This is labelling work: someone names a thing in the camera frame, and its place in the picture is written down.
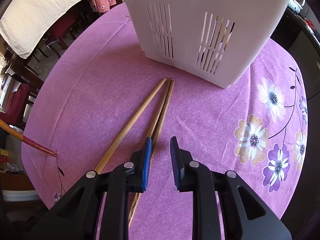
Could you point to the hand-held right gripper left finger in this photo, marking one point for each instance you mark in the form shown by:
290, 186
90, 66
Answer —
147, 165

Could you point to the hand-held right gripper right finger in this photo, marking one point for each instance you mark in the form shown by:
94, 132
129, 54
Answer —
175, 162

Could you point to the light bamboo chopstick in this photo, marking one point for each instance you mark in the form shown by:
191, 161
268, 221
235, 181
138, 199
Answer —
35, 143
160, 105
165, 107
135, 120

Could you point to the white plastic utensil holder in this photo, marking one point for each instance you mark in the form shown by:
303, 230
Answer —
190, 0

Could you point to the pink floral tablecloth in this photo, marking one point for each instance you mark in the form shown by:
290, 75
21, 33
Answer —
100, 92

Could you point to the red cushioned chair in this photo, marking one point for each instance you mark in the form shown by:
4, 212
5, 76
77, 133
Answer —
15, 102

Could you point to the dark wooden dining table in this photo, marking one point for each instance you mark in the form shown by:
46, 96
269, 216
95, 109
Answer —
25, 77

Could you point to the dark wooden chair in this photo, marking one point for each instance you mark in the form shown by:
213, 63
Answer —
60, 36

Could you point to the white hanging cloth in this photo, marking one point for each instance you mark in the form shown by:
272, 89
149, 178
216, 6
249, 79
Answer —
37, 12

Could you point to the red bag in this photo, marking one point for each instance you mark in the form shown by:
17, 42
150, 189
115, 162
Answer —
310, 23

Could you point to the white rice cooker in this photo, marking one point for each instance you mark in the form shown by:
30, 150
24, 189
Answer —
296, 3

